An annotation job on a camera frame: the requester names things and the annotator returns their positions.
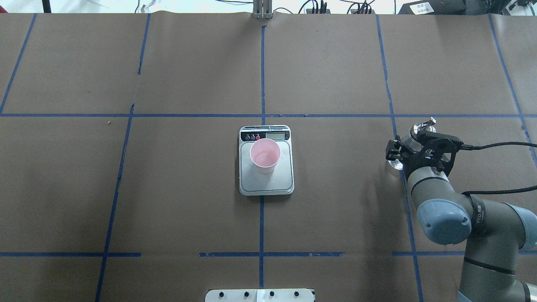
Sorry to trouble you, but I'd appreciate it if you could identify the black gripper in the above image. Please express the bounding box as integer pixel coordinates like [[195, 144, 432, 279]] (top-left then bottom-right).
[[385, 139, 437, 173]]

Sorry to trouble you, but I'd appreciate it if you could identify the clear glass sauce bottle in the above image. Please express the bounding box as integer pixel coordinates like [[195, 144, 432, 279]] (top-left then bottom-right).
[[394, 117, 437, 157]]

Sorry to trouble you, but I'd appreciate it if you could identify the pink plastic cup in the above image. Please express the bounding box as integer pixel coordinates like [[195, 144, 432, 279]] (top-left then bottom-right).
[[249, 139, 281, 174]]

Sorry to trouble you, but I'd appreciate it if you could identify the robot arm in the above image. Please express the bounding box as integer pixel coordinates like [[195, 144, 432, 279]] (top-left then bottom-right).
[[386, 136, 536, 302]]

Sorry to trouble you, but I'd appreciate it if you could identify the silver electronic kitchen scale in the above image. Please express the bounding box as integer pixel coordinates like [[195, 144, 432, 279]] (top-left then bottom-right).
[[238, 125, 295, 196]]

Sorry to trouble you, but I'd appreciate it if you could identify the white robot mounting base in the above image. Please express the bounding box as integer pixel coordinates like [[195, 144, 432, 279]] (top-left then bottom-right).
[[205, 288, 316, 302]]

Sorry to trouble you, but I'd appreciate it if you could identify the brown paper table cover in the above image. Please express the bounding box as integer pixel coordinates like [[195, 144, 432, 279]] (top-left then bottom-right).
[[1, 11, 536, 302]]

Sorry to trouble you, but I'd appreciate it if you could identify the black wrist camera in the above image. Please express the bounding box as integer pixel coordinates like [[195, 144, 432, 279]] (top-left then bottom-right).
[[417, 130, 464, 176]]

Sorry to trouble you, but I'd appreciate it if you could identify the aluminium frame post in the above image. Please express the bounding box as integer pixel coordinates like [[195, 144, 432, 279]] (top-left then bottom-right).
[[252, 0, 274, 20]]

